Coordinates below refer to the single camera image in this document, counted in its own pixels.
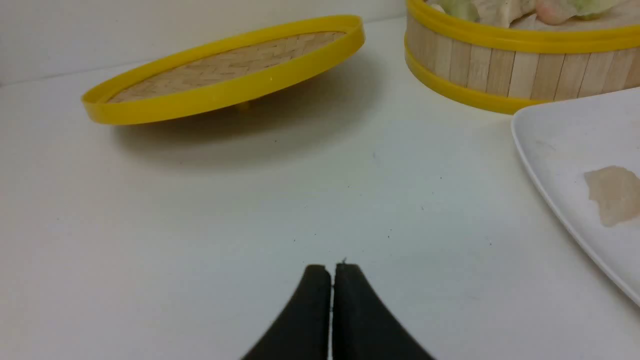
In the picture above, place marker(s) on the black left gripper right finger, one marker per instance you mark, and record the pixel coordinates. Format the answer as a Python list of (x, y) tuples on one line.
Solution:
[(363, 328)]

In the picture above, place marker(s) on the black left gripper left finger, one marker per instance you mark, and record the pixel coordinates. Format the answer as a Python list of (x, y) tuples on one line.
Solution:
[(301, 330)]

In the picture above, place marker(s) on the white square plate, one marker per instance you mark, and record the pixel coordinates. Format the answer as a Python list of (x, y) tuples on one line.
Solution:
[(559, 144)]

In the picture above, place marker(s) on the pale pink dumpling on plate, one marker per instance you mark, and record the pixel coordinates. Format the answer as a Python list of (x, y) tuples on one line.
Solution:
[(616, 191)]

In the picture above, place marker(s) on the yellow rimmed bamboo steamer lid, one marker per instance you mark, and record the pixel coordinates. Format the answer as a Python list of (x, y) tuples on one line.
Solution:
[(225, 73)]

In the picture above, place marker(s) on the yellow rimmed bamboo steamer basket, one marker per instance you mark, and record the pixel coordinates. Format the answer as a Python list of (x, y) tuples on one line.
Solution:
[(506, 69)]

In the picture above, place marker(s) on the green dumpling in steamer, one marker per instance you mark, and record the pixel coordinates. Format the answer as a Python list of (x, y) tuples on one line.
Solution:
[(460, 9)]

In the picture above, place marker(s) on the white dumpling in steamer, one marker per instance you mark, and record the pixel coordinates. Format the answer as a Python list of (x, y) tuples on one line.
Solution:
[(501, 13)]

